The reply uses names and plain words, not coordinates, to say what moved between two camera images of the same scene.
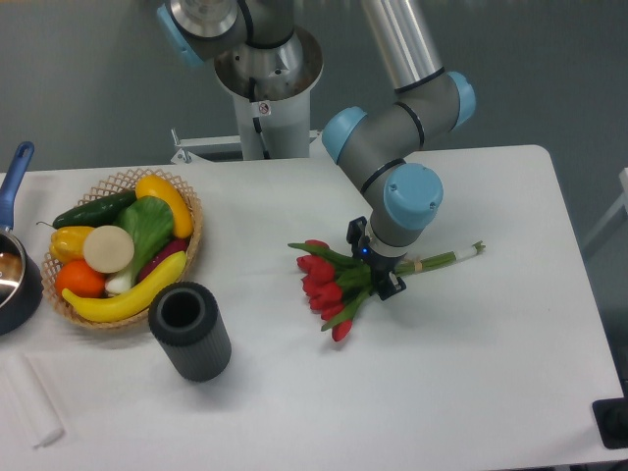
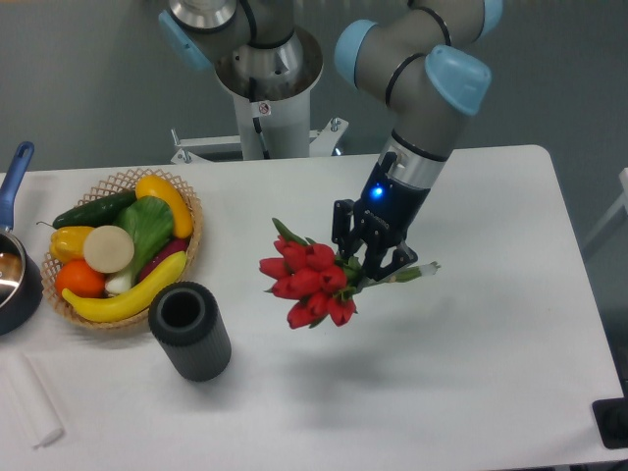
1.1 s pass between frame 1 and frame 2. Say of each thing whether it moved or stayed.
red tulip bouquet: moved
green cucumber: stayed
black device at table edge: stayed
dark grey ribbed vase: stayed
